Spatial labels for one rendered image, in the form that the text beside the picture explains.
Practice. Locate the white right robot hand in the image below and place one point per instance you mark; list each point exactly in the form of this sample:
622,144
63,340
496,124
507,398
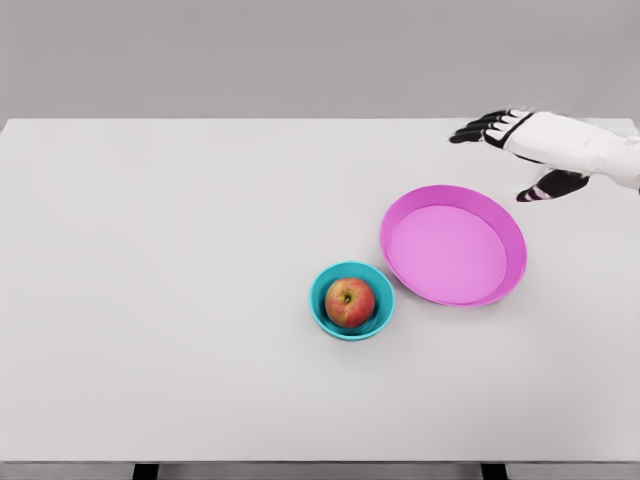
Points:
550,140

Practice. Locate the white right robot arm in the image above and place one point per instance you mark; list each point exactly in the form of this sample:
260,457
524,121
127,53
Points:
622,160

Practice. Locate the pink plate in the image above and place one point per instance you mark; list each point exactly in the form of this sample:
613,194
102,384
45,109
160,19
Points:
450,250

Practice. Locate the blue bowl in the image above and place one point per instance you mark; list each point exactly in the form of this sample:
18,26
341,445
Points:
384,305

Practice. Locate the red apple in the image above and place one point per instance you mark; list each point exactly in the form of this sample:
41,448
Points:
350,302

